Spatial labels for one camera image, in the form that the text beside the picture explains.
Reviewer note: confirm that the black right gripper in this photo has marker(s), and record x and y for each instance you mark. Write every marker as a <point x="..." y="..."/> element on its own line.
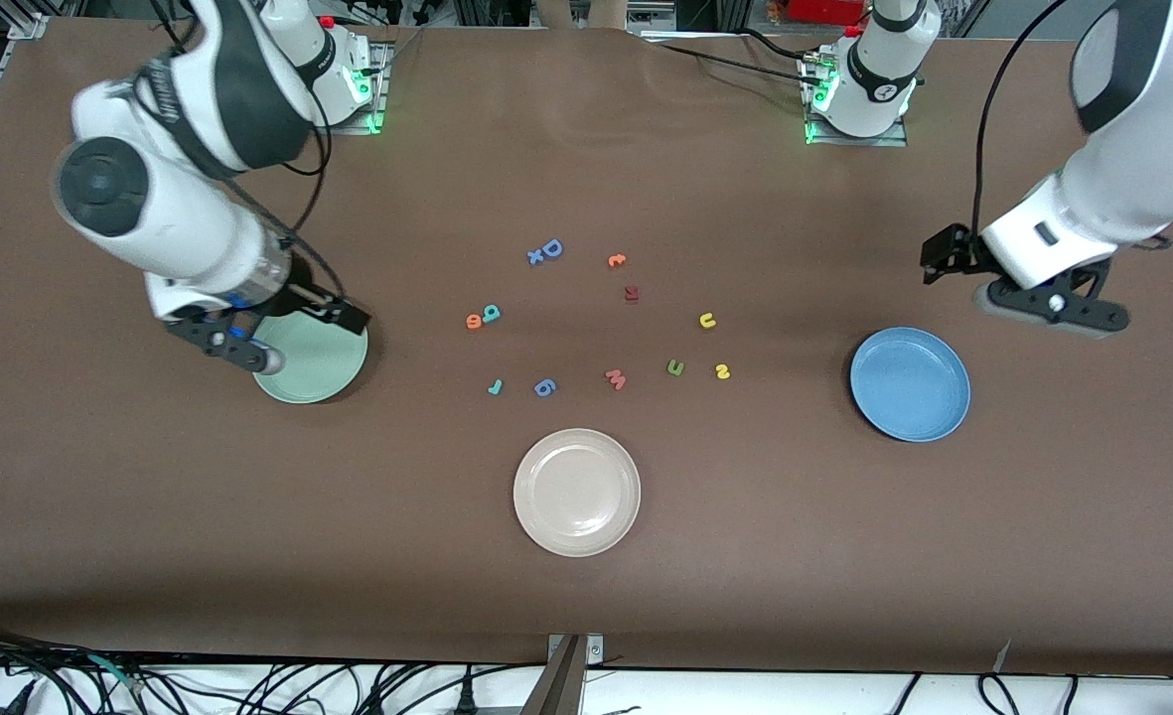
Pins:
<point x="300" y="293"/>

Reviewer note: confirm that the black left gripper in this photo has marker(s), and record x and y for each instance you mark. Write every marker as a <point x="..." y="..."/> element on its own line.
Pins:
<point x="953" y="250"/>

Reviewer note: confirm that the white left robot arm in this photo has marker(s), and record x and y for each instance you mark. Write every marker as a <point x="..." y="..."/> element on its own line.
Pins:
<point x="1122" y="189"/>

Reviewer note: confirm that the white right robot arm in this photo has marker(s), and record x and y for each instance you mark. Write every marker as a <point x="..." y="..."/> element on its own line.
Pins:
<point x="179" y="218"/>

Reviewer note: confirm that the green plate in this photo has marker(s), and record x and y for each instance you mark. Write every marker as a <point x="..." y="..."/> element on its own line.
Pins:
<point x="323" y="372"/>

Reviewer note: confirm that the blue plate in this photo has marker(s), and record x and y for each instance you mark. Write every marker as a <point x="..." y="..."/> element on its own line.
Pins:
<point x="910" y="384"/>

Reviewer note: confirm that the blue foam number 6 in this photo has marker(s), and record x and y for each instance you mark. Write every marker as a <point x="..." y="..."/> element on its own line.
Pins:
<point x="544" y="387"/>

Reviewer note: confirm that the blue foam letter D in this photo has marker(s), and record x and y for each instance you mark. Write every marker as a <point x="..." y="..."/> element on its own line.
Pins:
<point x="545" y="249"/>

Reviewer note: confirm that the red box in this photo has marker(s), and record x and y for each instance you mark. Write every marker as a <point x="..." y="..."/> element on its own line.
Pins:
<point x="824" y="10"/>

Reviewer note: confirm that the pink foam letter M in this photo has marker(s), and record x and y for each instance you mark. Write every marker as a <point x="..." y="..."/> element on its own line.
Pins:
<point x="616" y="378"/>

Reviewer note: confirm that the beige plate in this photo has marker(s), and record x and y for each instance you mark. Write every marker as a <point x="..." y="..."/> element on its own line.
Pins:
<point x="576" y="493"/>

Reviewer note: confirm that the brown table cover sheet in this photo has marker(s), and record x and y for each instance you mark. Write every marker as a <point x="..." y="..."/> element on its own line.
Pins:
<point x="586" y="596"/>

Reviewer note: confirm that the black power plug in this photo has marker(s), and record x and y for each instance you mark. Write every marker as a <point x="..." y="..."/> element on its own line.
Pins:
<point x="465" y="697"/>

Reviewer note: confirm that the white paper tag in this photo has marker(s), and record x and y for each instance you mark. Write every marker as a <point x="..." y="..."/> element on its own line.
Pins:
<point x="1001" y="655"/>

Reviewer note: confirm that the small metal clamp plate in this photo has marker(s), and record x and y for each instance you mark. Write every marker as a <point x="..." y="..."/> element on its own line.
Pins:
<point x="594" y="647"/>

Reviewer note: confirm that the grey metal bar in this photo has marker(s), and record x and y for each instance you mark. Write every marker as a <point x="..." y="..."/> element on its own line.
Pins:
<point x="558" y="685"/>

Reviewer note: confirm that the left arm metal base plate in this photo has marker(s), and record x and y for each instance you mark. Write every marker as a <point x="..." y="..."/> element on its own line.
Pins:
<point x="859" y="141"/>

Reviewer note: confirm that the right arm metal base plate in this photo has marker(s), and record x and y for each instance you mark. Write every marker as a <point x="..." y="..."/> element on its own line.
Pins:
<point x="379" y="99"/>

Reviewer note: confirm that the aluminium frame rail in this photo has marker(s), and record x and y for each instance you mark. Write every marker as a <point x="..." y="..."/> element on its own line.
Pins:
<point x="487" y="10"/>

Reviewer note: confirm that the aluminium corner bracket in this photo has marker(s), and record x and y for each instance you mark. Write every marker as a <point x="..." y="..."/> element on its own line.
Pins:
<point x="30" y="27"/>

